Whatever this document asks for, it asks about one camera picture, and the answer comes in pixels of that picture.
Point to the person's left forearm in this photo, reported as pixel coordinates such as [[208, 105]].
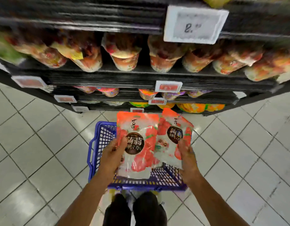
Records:
[[81, 204]]

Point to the person's right forearm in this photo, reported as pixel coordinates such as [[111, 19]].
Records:
[[217, 207]]

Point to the blue plastic shopping basket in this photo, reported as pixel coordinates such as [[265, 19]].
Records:
[[102, 134]]

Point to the person's left leg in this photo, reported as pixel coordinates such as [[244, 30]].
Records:
[[117, 211]]

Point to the red price tag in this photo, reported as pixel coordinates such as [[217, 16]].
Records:
[[168, 87], [157, 101], [65, 99], [137, 110]]

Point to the red strawberry jelly bag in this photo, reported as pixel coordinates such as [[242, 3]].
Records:
[[140, 124], [168, 124]]

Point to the person's leg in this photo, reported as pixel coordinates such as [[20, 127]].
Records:
[[149, 209], [117, 211]]

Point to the black low shelf rack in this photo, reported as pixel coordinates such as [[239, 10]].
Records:
[[112, 77]]

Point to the person's right leg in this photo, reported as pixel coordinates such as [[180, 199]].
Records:
[[149, 209]]

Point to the row of white orange cups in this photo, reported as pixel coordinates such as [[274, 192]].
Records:
[[126, 54]]

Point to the person's left hand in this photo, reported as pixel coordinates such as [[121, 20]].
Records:
[[110, 162]]

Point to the person's right hand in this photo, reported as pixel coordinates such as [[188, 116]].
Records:
[[189, 167]]

